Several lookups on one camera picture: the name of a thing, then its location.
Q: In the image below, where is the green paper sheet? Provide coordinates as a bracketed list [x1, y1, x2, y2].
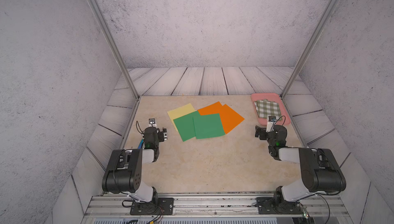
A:
[193, 114, 225, 139]
[174, 111, 200, 141]

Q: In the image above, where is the yellow paper sheet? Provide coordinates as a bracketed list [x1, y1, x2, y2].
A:
[167, 103, 196, 131]

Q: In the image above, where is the orange paper sheet front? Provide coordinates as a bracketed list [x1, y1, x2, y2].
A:
[219, 105, 244, 134]

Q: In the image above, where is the orange paper sheet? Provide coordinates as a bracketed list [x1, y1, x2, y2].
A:
[219, 105, 244, 134]
[198, 101, 222, 115]

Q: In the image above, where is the green paper sheet front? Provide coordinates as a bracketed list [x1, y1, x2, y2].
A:
[193, 114, 225, 139]

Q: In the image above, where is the orange paper sheet back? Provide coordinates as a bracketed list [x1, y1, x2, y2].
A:
[198, 101, 222, 115]

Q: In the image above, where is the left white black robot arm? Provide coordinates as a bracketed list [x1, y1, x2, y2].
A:
[102, 126, 167, 204]

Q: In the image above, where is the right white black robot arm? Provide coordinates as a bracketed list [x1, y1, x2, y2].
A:
[255, 125, 346, 209]

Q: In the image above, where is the green checkered cloth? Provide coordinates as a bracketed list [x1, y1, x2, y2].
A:
[253, 99, 282, 120]

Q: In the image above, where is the pink plastic tray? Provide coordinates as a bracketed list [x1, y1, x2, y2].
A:
[251, 93, 291, 126]

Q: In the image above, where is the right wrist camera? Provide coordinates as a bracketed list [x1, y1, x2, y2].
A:
[266, 116, 277, 133]

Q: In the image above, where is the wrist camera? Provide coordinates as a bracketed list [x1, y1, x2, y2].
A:
[148, 118, 157, 128]
[266, 116, 277, 133]

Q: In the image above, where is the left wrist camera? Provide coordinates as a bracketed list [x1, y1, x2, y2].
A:
[148, 118, 157, 128]

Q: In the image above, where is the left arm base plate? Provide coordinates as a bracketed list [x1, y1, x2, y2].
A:
[130, 197, 174, 216]

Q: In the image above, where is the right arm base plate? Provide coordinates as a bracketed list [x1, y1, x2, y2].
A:
[255, 197, 304, 215]

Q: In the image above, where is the aluminium front rail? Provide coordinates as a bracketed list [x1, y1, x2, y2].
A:
[84, 192, 353, 224]

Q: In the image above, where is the right aluminium frame post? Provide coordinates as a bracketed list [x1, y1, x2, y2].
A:
[280, 0, 340, 100]

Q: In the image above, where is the aluminium frame post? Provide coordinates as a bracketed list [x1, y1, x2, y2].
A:
[280, 0, 340, 100]
[87, 0, 140, 100]

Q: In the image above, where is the left aluminium frame post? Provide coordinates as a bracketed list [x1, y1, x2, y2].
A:
[87, 0, 140, 100]

